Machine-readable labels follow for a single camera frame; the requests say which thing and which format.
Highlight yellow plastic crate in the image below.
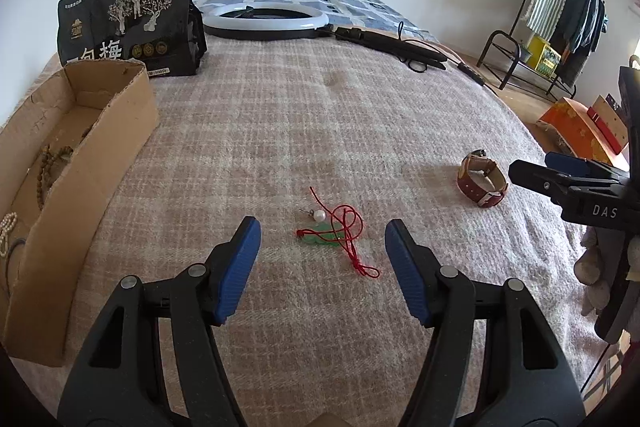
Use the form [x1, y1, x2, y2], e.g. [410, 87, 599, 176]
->
[526, 34, 562, 80]

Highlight grey plush toy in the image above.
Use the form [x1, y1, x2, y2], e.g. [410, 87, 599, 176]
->
[574, 227, 627, 319]

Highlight black folded tripod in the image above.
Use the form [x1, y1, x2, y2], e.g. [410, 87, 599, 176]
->
[332, 26, 448, 72]

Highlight black snack bag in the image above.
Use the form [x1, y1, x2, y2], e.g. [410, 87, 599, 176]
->
[57, 0, 208, 78]

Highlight white ring light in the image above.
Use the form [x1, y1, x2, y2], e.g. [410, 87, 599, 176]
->
[201, 4, 333, 42]

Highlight dark bead bracelet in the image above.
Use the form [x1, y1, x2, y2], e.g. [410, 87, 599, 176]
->
[75, 124, 98, 148]

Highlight orange cloth covered table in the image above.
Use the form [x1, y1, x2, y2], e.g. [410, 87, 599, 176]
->
[537, 97, 631, 170]

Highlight red leather strap watch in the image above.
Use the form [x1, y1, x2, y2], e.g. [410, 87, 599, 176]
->
[456, 149, 509, 208]

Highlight brown wooden bead necklace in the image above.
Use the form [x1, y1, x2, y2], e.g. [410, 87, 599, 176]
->
[37, 143, 77, 210]

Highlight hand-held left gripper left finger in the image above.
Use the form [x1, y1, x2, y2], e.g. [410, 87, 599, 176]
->
[57, 215, 262, 427]

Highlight dark hanging clothes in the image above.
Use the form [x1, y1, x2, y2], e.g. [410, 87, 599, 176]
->
[550, 0, 610, 88]

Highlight brown cardboard piece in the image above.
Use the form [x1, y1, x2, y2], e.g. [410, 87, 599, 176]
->
[309, 412, 352, 427]

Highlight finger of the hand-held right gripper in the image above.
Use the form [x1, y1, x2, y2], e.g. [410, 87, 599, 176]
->
[508, 159, 584, 206]
[544, 151, 626, 182]

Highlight red flat box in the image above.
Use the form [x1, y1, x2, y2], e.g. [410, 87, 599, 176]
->
[586, 106, 624, 154]

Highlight tan flat box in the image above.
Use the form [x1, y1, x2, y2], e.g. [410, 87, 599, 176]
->
[589, 94, 630, 152]

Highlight green pendant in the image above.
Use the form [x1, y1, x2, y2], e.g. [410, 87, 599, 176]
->
[295, 187, 381, 279]

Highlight cardboard box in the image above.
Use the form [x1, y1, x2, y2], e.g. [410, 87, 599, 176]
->
[0, 59, 160, 368]

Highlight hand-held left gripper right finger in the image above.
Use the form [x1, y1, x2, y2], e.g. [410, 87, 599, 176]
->
[384, 218, 587, 427]

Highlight white pearl necklace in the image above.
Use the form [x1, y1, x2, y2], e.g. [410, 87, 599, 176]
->
[0, 212, 19, 258]

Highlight thin black bangle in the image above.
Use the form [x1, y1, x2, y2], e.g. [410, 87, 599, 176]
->
[5, 238, 29, 278]

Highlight blue checked bedsheet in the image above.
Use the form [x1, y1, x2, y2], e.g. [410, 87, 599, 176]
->
[191, 0, 441, 44]

